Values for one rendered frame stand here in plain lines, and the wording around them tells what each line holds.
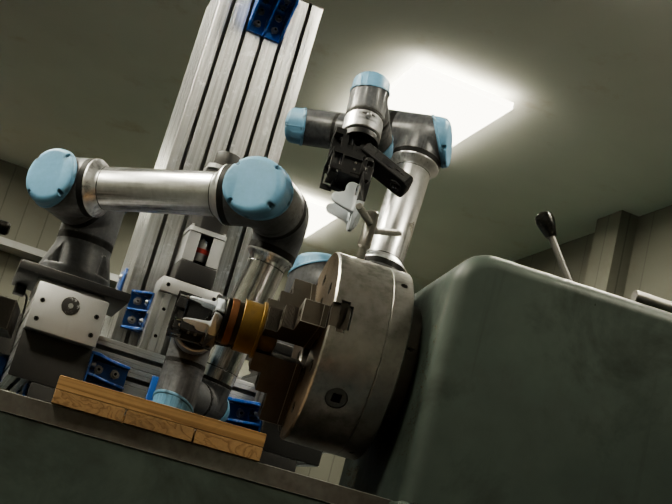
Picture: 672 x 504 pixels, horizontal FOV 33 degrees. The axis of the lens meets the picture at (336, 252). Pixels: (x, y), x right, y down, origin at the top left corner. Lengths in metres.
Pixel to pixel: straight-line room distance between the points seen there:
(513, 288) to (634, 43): 4.04
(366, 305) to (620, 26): 3.97
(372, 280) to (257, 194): 0.38
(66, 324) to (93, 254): 0.22
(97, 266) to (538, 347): 1.00
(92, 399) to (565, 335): 0.70
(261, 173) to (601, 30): 3.71
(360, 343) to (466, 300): 0.17
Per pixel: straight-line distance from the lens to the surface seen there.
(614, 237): 7.67
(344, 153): 2.07
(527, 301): 1.72
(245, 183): 2.07
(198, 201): 2.13
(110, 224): 2.37
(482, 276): 1.70
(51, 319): 2.18
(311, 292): 1.92
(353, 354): 1.69
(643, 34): 5.60
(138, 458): 1.63
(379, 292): 1.74
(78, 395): 1.62
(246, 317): 1.79
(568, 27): 5.65
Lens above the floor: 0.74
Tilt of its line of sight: 16 degrees up
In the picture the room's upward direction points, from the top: 15 degrees clockwise
